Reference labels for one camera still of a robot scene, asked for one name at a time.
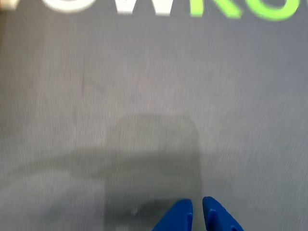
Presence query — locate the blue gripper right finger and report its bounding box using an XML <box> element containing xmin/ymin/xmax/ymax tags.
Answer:
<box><xmin>202</xmin><ymin>196</ymin><xmax>245</xmax><ymax>231</ymax></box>

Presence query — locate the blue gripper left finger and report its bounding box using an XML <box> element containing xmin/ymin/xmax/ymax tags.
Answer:
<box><xmin>151</xmin><ymin>198</ymin><xmax>193</xmax><ymax>231</ymax></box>

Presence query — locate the grey mat with printed letters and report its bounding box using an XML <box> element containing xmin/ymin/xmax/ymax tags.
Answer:
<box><xmin>0</xmin><ymin>0</ymin><xmax>308</xmax><ymax>231</ymax></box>

